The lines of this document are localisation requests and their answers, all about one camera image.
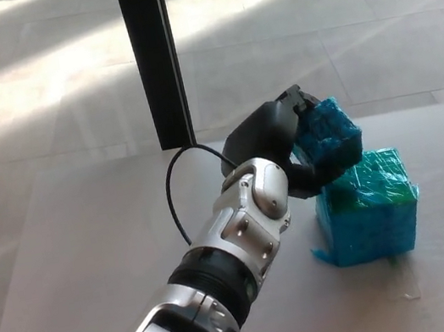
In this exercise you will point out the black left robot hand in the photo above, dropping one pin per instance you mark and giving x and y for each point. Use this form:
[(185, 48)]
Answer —
[(261, 135)]

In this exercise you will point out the small blue taped cube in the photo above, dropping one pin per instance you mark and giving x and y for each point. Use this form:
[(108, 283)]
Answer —
[(328, 134)]

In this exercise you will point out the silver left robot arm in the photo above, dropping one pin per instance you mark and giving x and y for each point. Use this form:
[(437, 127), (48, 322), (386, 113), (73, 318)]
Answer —
[(206, 272)]

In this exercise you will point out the big blue green taped cube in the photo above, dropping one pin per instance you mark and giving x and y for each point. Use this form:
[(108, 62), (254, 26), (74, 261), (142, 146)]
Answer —
[(371, 219)]

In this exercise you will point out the black vertical window frame post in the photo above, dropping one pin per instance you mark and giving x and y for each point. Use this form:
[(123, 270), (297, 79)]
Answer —
[(153, 59)]

